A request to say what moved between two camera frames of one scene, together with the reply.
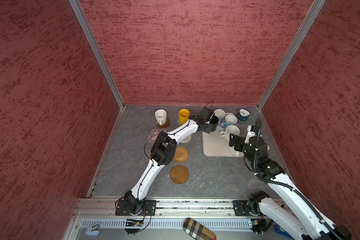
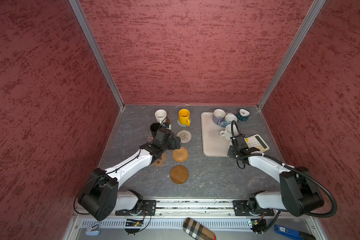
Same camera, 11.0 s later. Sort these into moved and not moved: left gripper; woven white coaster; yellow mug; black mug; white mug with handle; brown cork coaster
Moved: black mug; left gripper
Not moved: white mug with handle; yellow mug; woven white coaster; brown cork coaster
